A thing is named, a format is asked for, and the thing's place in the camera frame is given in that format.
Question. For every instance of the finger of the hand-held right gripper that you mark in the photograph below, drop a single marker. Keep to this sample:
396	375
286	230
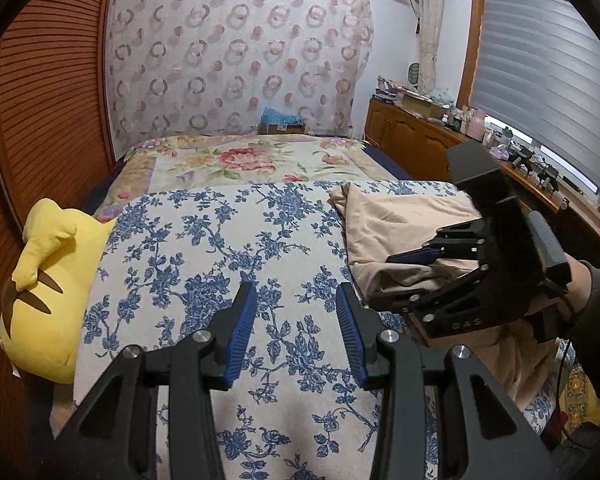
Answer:
412	255
450	305

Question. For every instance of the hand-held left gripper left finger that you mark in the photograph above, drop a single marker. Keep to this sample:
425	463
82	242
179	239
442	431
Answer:
240	332

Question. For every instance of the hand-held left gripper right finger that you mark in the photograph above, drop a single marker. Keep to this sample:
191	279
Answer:
352	337

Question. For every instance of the beige printed t-shirt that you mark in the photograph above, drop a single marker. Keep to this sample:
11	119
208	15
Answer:
405	230

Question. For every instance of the person's right hand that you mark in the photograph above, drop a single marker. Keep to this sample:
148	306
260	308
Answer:
577	285

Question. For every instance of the blue floral blanket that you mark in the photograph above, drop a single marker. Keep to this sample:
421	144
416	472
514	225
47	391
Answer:
190	260

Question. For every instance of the pink container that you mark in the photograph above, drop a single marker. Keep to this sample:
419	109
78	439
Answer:
476	124

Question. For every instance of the wooden cabinet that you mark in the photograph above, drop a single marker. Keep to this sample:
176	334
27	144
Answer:
410	127

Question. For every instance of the open cardboard box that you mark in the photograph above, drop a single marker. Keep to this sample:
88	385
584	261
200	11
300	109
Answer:
425	106

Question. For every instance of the yellow patterned cushion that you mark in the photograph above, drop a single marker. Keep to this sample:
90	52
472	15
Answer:
582	392

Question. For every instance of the grey window blind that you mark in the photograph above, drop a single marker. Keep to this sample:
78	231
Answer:
545	75

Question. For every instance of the pink floral blanket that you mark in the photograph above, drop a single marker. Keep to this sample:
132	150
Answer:
240	160

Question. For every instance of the white oval fan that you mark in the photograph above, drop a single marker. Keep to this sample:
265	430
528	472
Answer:
415	74

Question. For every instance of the small cardboard box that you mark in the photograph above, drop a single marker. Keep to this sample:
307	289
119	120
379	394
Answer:
282	129

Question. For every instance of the yellow plush toy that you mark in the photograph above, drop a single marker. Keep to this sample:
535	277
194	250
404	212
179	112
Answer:
50	300

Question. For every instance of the beige lace curtain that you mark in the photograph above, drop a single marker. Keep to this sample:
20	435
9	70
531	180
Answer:
429	35

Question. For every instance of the circle patterned sheer curtain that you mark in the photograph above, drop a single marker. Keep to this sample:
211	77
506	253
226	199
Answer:
240	50

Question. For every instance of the wooden louvered door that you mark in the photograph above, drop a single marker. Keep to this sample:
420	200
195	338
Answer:
50	110

